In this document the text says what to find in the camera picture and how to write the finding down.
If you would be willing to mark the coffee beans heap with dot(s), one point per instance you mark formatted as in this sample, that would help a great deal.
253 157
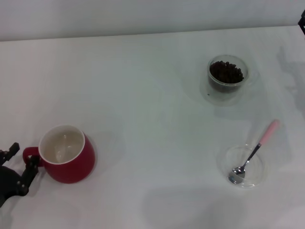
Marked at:
226 71

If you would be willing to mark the small clear glass dish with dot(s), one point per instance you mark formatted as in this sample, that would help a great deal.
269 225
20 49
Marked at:
256 167

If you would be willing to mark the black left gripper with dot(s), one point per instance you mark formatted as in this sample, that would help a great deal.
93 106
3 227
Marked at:
8 183

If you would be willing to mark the glass cup of coffee beans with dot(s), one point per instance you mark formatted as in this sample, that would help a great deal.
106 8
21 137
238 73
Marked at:
214 100

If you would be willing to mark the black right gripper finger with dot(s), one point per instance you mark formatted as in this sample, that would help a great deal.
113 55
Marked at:
302 23

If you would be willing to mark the clear glass cup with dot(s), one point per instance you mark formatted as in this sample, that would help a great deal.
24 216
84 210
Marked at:
224 89

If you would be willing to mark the red ceramic mug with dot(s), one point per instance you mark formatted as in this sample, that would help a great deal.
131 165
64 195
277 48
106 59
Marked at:
71 169

